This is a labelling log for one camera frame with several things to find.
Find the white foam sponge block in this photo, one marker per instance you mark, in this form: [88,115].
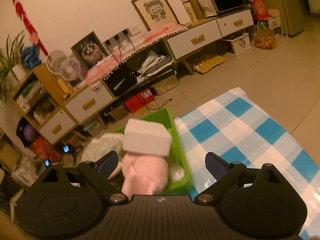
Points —
[146,137]

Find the cat picture frame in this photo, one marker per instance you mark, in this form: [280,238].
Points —
[89,51]

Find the pink table runner cloth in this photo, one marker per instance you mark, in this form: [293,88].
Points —
[104,67]

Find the black box on shelf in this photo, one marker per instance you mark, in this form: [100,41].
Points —
[120,80]

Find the red storage box under cabinet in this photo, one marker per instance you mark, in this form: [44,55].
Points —
[140,100]

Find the cartoon girl picture frame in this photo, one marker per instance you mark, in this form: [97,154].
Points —
[155,13]

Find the white cutout storage box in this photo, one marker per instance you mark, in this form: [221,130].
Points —
[236,43]

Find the blue stitch plush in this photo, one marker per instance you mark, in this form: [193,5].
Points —
[30,57]

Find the bag of oranges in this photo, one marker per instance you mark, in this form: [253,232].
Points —
[265,37]

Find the wooden tv cabinet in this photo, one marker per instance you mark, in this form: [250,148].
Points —
[85,103]

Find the silver refrigerator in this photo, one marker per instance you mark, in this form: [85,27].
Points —
[291,13]

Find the egg tray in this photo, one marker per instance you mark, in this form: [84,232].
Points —
[206,62]

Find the pink plush toy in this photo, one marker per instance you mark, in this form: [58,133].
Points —
[144,174]

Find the potted green plant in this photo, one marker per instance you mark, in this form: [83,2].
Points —
[10,57]

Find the blue white checkered cloth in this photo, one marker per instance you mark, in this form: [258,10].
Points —
[237,129]

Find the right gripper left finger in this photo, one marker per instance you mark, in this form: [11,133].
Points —
[97,174]

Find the purple ball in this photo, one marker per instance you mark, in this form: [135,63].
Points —
[30,133]

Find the white desk fan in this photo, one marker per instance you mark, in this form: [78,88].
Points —
[70,69]
[54,60]

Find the red gift box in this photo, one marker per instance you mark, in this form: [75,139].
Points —
[44,150]

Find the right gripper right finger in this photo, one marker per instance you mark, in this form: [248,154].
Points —
[226,174]

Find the green plastic bin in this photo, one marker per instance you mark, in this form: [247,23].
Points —
[179,174]

